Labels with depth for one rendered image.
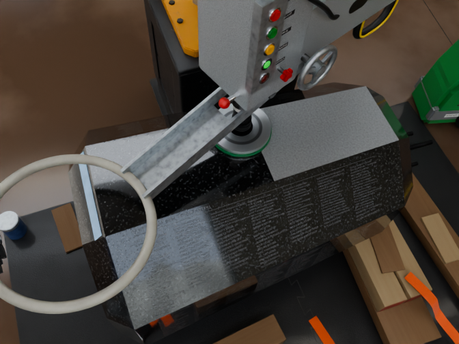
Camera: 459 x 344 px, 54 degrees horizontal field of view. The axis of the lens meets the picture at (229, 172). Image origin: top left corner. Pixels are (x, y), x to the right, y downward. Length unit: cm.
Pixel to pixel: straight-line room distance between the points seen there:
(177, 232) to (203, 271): 17
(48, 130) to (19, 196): 43
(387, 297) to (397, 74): 154
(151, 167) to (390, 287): 126
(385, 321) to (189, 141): 130
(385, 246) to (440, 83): 103
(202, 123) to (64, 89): 163
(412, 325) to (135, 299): 130
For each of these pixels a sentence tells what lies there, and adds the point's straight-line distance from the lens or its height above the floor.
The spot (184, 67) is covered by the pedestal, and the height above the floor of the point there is 74.
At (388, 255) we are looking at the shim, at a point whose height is 21.
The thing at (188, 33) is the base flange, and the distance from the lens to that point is 203.
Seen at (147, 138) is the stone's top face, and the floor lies 85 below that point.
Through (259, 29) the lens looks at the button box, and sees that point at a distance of 103.
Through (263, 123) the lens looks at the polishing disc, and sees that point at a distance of 162.
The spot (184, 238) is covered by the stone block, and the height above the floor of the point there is 78.
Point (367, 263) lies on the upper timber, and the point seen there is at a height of 19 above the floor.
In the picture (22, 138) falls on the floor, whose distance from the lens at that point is 281.
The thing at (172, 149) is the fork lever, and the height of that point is 98.
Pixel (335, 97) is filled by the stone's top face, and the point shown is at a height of 85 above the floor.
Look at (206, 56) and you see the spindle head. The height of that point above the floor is 123.
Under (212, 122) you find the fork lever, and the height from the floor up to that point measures 101.
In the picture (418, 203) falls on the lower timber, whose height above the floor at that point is 8.
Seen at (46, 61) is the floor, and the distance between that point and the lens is 314.
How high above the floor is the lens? 218
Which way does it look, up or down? 61 degrees down
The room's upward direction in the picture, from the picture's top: 5 degrees clockwise
